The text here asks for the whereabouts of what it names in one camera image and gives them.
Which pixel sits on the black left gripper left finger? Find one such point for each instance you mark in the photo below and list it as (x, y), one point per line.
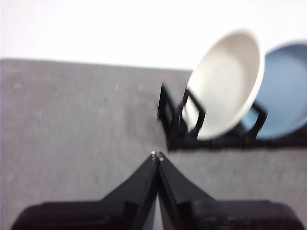
(100, 215)

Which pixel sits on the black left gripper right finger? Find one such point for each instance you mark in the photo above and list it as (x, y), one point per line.
(216, 215)

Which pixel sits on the cream yellow plate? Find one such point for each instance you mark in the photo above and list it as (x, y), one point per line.
(225, 83)

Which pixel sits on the black plate rack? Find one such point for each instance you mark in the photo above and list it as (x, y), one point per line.
(182, 141)

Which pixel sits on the blue plate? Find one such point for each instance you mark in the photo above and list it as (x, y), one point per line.
(285, 83)

